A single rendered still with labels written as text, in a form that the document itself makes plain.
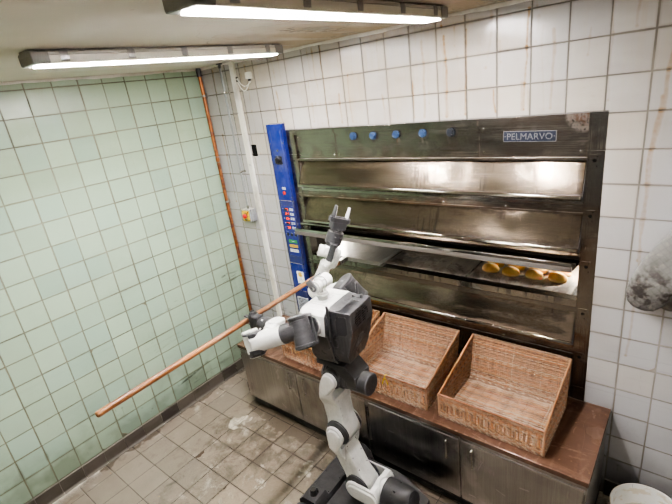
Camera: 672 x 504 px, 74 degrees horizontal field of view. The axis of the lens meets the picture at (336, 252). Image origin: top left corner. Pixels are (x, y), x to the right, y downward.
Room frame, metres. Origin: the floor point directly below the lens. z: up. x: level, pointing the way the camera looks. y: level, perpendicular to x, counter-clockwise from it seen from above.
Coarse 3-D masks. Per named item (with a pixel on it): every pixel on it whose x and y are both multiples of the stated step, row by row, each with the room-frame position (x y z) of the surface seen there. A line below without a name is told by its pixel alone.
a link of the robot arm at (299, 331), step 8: (304, 320) 1.73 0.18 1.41; (280, 328) 1.74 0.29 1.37; (288, 328) 1.72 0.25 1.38; (296, 328) 1.70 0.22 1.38; (304, 328) 1.70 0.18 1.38; (280, 336) 1.72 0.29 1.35; (288, 336) 1.71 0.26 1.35; (296, 336) 1.69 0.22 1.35; (304, 336) 1.68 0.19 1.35; (312, 336) 1.70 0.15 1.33; (296, 344) 1.68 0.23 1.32; (304, 344) 1.67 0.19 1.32
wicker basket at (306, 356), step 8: (376, 312) 2.73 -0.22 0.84; (360, 320) 2.80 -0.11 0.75; (376, 320) 2.69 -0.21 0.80; (288, 344) 2.70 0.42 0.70; (288, 352) 2.71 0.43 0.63; (296, 352) 2.65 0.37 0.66; (304, 352) 2.59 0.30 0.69; (312, 352) 2.54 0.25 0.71; (296, 360) 2.66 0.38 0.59; (304, 360) 2.60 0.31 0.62; (312, 360) 2.55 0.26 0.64; (320, 368) 2.50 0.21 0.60
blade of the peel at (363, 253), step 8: (344, 248) 3.17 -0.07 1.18; (352, 248) 3.14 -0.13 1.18; (360, 248) 3.12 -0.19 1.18; (368, 248) 3.10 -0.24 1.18; (376, 248) 3.07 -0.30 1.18; (384, 248) 3.05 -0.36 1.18; (392, 248) 3.03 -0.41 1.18; (352, 256) 2.98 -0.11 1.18; (360, 256) 2.96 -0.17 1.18; (368, 256) 2.94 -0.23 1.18; (376, 256) 2.92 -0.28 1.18; (384, 256) 2.90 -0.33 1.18; (376, 264) 2.77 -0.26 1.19
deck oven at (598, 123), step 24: (600, 120) 1.94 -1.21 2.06; (288, 144) 3.19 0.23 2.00; (600, 144) 1.93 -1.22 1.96; (600, 168) 1.93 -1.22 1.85; (312, 192) 3.09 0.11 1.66; (336, 192) 2.94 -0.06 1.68; (360, 192) 2.80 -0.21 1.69; (384, 192) 2.68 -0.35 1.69; (600, 192) 1.92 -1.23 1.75; (312, 240) 3.16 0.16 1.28; (432, 240) 2.58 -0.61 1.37; (456, 240) 2.38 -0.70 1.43; (312, 264) 3.15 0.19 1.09; (456, 288) 2.39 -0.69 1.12; (408, 312) 2.62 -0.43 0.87; (576, 312) 1.96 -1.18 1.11; (384, 336) 2.76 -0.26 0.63; (504, 336) 2.20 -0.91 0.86; (528, 336) 2.11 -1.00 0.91; (576, 336) 1.96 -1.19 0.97; (576, 360) 1.95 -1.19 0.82; (576, 384) 1.95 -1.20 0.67
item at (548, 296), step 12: (348, 264) 2.92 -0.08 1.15; (360, 264) 2.85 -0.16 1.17; (384, 264) 2.76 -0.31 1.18; (408, 276) 2.60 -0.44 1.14; (420, 276) 2.54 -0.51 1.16; (432, 276) 2.49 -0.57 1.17; (444, 276) 2.45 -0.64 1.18; (456, 276) 2.43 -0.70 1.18; (480, 288) 2.29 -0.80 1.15; (492, 288) 2.24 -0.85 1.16; (504, 288) 2.20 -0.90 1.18; (516, 288) 2.17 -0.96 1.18; (528, 288) 2.16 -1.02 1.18; (540, 300) 2.07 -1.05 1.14; (552, 300) 2.04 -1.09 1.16; (564, 300) 2.00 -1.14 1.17
